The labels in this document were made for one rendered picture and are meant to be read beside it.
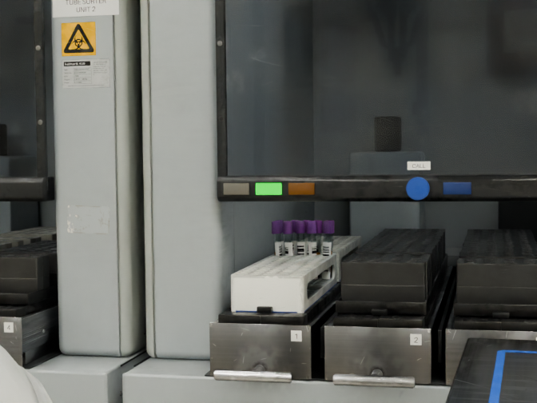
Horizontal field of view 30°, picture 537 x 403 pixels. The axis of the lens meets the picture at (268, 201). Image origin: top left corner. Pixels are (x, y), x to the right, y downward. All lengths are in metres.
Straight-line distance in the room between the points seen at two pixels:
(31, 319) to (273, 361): 0.36
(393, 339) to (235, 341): 0.21
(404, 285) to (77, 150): 0.50
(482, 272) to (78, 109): 0.61
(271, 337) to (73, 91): 0.46
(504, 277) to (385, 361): 0.19
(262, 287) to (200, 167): 0.20
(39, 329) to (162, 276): 0.19
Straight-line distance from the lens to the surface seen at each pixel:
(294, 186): 1.34
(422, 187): 1.31
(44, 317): 1.49
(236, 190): 1.36
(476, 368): 1.00
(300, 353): 1.30
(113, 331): 1.47
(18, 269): 1.50
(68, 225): 1.47
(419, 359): 1.28
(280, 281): 1.33
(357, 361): 1.29
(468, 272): 1.34
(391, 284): 1.35
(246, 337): 1.32
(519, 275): 1.34
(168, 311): 1.44
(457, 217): 2.10
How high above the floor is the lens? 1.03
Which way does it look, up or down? 3 degrees down
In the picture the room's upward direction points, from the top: 1 degrees counter-clockwise
